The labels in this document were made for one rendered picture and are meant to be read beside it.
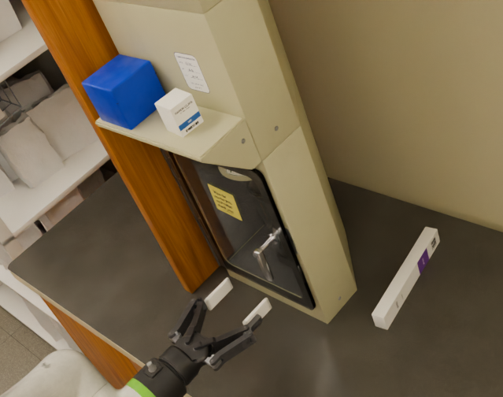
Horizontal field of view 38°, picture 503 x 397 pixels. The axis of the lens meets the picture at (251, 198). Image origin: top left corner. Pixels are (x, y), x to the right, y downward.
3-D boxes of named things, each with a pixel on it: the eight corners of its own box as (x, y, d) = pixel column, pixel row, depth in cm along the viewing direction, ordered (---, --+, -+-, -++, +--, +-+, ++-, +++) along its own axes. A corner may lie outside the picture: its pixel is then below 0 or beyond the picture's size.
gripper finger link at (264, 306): (242, 321, 139) (244, 323, 138) (265, 296, 142) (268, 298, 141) (246, 331, 140) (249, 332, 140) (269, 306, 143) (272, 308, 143)
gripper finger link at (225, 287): (210, 311, 147) (208, 309, 148) (233, 287, 150) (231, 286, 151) (205, 301, 146) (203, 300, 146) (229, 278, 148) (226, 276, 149)
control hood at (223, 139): (154, 127, 153) (134, 87, 146) (263, 161, 131) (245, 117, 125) (114, 160, 148) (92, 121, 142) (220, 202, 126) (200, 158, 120)
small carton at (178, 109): (187, 114, 132) (175, 87, 128) (204, 121, 128) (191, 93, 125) (167, 130, 130) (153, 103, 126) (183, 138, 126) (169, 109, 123)
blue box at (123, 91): (138, 91, 145) (119, 53, 139) (169, 100, 138) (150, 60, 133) (101, 120, 141) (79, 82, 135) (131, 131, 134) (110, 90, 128)
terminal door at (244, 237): (223, 264, 177) (160, 135, 153) (318, 310, 157) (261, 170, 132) (221, 266, 177) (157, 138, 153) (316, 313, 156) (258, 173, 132)
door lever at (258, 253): (288, 267, 151) (279, 263, 153) (275, 235, 145) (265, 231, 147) (271, 285, 149) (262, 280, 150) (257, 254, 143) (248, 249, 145)
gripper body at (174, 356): (178, 371, 131) (212, 335, 135) (149, 351, 137) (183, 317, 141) (192, 395, 136) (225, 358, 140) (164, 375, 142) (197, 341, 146)
